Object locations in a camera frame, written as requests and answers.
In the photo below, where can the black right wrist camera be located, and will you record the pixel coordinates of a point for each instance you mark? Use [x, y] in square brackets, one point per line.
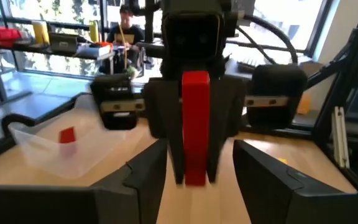
[193, 39]

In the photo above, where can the white box with orange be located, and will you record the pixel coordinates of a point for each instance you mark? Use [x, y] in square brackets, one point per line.
[95, 50]

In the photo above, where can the long yellow toy block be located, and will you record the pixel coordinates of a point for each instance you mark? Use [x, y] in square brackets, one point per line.
[283, 160]

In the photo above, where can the green cloth bundle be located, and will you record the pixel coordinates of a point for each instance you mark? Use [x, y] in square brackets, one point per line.
[132, 72]

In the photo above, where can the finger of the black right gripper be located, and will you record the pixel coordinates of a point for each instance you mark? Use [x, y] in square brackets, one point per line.
[225, 109]
[166, 109]

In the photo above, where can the small red toy block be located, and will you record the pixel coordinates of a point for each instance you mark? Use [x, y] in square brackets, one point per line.
[67, 135]

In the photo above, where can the small red parts bin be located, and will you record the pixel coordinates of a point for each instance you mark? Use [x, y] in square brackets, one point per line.
[6, 35]

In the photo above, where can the silver aluminium extrusion bar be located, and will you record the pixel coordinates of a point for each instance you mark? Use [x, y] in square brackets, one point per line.
[340, 137]

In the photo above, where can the long red toy block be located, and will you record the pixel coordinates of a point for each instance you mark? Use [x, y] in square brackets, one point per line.
[196, 124]

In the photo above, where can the black work desk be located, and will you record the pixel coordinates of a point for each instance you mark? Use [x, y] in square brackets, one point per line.
[42, 49]

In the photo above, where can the clear plastic bin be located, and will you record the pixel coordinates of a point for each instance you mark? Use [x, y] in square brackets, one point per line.
[73, 161]

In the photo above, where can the yellow green bottle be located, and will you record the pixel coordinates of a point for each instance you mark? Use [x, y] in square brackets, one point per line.
[94, 31]

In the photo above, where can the grey metal box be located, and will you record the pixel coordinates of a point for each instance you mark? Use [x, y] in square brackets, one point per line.
[63, 43]

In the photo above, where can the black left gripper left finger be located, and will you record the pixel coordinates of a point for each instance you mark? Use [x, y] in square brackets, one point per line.
[141, 193]

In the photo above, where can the black curved frame bracket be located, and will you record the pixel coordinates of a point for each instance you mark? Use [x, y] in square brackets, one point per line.
[11, 118]

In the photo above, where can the yellow canister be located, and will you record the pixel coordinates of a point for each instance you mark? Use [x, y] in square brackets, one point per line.
[40, 32]

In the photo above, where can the person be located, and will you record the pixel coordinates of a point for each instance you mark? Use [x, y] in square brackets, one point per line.
[126, 34]

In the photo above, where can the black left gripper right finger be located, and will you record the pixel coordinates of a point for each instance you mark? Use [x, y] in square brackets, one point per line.
[266, 193]

